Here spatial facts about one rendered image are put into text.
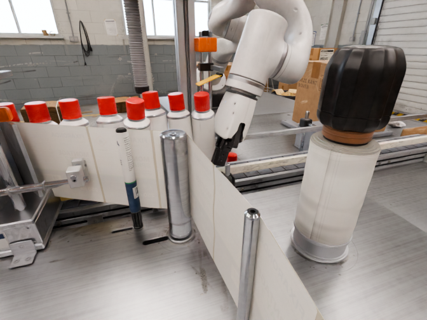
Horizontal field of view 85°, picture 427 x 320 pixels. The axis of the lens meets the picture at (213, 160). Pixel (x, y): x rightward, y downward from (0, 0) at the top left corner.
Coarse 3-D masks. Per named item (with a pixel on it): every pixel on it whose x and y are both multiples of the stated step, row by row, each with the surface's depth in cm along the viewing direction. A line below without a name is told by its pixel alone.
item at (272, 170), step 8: (416, 136) 86; (416, 144) 79; (424, 144) 79; (304, 152) 73; (384, 152) 73; (256, 160) 68; (272, 168) 63; (280, 168) 63; (288, 168) 63; (296, 168) 64; (240, 176) 60; (248, 176) 60; (72, 200) 50; (80, 200) 51; (64, 208) 48
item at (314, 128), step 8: (392, 120) 78; (400, 120) 80; (296, 128) 68; (304, 128) 68; (312, 128) 69; (320, 128) 70; (248, 136) 63; (256, 136) 64; (264, 136) 65; (272, 136) 66
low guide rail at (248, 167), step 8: (424, 136) 76; (384, 144) 70; (392, 144) 71; (400, 144) 73; (408, 144) 74; (264, 160) 60; (272, 160) 60; (280, 160) 60; (288, 160) 61; (296, 160) 62; (304, 160) 63; (224, 168) 56; (232, 168) 57; (240, 168) 57; (248, 168) 58; (256, 168) 59; (264, 168) 60
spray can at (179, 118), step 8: (168, 96) 49; (176, 96) 49; (176, 104) 49; (184, 104) 51; (168, 112) 52; (176, 112) 50; (184, 112) 51; (168, 120) 51; (176, 120) 50; (184, 120) 50; (176, 128) 51; (184, 128) 51; (192, 136) 54
